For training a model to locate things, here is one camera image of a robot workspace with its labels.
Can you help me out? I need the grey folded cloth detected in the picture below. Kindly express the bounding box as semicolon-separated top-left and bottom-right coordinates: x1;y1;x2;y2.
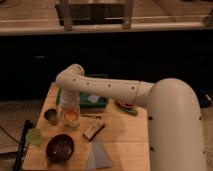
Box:
85;140;112;171

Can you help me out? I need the red bowl with green handle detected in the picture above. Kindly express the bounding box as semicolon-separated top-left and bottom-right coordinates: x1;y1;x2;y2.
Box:
116;101;138;116

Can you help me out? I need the wooden chair frame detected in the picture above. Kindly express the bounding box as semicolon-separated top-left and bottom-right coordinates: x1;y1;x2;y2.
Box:
54;0;134;32

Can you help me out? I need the green tray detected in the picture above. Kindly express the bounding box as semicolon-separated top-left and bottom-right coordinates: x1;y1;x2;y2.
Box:
56;89;109;109

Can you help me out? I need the wooden block brush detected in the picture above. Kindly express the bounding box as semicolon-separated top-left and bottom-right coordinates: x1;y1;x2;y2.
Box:
83;120;105;141

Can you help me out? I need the green plastic cup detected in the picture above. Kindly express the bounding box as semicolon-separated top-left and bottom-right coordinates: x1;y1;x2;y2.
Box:
26;128;42;146

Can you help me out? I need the black stand left of table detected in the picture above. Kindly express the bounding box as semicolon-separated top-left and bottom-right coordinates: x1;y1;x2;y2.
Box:
13;120;33;171

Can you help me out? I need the dark brown bowl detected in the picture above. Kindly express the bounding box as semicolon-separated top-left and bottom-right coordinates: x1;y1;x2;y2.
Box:
46;134;74;163

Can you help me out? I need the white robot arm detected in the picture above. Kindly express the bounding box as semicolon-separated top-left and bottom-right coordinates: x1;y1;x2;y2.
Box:
56;64;207;171

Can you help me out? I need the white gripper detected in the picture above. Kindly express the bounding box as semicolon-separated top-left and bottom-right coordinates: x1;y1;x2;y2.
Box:
59;90;80;109

